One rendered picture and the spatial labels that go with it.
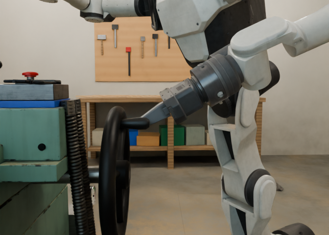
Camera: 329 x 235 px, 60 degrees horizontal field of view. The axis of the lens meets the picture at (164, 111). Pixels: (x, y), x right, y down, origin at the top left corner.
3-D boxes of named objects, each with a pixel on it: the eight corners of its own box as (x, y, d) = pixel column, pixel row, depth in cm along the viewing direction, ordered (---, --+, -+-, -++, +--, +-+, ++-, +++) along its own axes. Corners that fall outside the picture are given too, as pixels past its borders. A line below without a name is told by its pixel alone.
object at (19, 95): (55, 107, 48) (53, 75, 48) (-12, 107, 48) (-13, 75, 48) (76, 103, 61) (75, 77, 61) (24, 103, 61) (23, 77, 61)
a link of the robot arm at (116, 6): (98, -6, 124) (144, -9, 116) (96, 25, 125) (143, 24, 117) (81, -15, 113) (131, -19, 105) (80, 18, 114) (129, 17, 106)
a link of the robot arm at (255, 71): (234, 110, 60) (281, 83, 60) (222, 74, 52) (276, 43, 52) (209, 82, 68) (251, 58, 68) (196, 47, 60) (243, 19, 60)
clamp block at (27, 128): (59, 161, 48) (58, 108, 47) (-22, 162, 47) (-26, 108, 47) (82, 143, 63) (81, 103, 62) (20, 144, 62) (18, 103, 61)
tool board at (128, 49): (241, 81, 392) (243, 13, 383) (94, 81, 383) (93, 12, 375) (240, 81, 396) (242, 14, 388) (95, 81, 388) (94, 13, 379)
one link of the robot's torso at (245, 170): (245, 185, 123) (227, 80, 112) (281, 199, 108) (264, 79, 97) (219, 201, 115) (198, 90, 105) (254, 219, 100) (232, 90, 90)
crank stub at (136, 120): (150, 127, 58) (149, 131, 56) (121, 127, 58) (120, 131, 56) (150, 115, 58) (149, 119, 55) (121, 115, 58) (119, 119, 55)
